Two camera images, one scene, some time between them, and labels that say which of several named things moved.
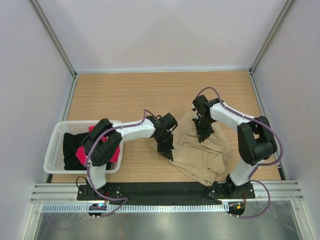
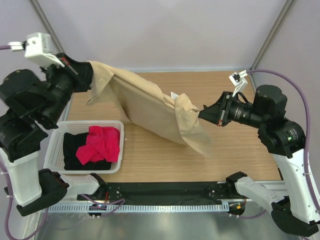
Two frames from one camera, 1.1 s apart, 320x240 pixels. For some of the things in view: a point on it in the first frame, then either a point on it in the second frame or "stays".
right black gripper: [203, 134] to [219, 112]
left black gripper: [167, 151] to [84, 69]
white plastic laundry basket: [54, 156] stays
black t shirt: [71, 143] stays
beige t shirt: [205, 162] to [142, 103]
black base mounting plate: [164, 192] stays
